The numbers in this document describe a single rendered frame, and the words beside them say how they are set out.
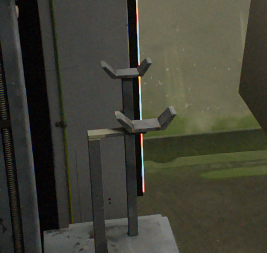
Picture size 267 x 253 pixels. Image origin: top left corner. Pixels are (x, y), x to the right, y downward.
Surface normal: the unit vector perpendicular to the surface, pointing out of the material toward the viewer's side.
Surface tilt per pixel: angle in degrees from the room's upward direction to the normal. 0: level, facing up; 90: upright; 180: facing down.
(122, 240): 0
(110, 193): 90
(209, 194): 0
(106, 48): 90
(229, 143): 90
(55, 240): 0
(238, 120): 57
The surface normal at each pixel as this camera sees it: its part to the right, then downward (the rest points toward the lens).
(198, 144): 0.14, 0.40
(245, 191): -0.04, -0.91
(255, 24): -0.97, 0.13
